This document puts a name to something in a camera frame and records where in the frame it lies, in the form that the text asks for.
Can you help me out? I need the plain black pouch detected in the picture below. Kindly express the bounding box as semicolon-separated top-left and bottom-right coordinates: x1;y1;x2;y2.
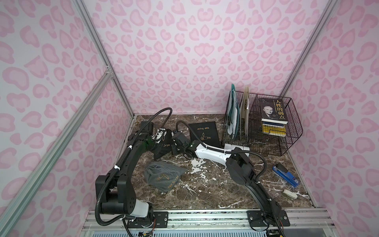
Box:
152;129;174;161

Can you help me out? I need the grey hair dryer pouch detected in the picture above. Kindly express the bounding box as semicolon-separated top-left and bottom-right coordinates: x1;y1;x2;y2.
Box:
145;162;187;193

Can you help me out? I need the black pouch gold print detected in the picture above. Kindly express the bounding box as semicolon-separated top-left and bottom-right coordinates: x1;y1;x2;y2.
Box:
189;121;221;148

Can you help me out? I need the white hair dryer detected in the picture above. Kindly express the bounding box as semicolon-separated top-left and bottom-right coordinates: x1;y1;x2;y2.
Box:
223;143;250;156

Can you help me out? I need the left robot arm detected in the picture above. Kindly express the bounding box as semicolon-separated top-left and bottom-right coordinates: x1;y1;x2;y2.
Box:
95;107;172;227

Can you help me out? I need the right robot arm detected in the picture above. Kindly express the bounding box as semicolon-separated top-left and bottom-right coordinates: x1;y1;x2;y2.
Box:
172;120;290;236

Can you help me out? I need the yellow striped book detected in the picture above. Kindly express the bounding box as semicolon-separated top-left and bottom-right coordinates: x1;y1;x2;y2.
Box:
261;119;288;137

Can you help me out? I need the book with portrait cover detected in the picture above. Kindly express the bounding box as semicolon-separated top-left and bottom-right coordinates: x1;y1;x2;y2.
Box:
259;98;288;124

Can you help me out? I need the white eraser block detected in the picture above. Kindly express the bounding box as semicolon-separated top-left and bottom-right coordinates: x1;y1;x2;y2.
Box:
282;189;298;199

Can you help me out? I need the black wire basket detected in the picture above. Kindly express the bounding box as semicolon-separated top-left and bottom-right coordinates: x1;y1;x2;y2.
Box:
221;91;303;156

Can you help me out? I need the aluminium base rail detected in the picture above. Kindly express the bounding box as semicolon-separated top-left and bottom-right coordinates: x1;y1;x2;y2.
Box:
80;208;339;237

